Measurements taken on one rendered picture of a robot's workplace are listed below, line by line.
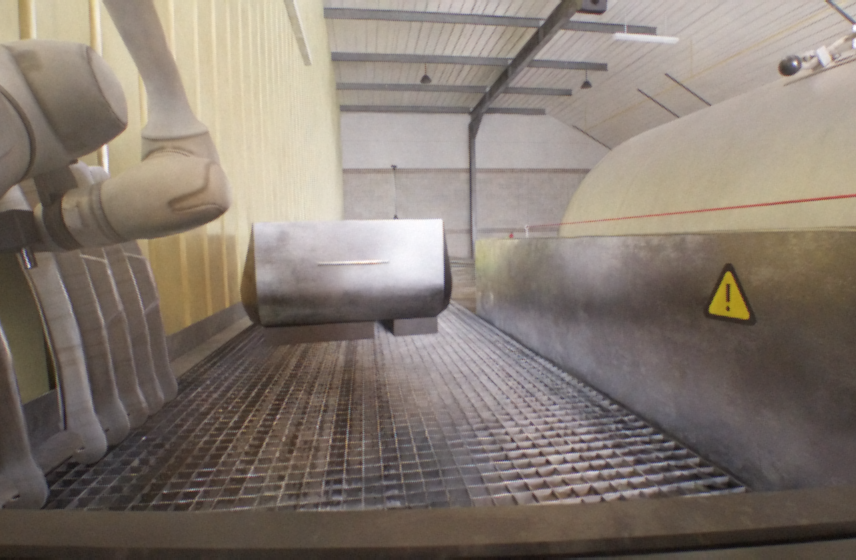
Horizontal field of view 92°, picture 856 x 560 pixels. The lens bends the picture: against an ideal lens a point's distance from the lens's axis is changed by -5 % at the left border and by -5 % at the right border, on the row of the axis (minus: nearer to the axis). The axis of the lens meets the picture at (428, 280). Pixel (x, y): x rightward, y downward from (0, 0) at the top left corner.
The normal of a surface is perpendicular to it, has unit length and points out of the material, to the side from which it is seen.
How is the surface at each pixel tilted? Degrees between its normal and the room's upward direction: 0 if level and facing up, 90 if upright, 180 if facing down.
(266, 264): 90
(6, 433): 90
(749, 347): 90
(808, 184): 67
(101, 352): 90
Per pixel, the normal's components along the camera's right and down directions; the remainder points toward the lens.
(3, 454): 0.15, 0.08
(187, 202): 0.39, 0.44
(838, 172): -0.92, -0.35
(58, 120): 0.34, 0.68
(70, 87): 0.68, 0.11
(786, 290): -0.99, 0.04
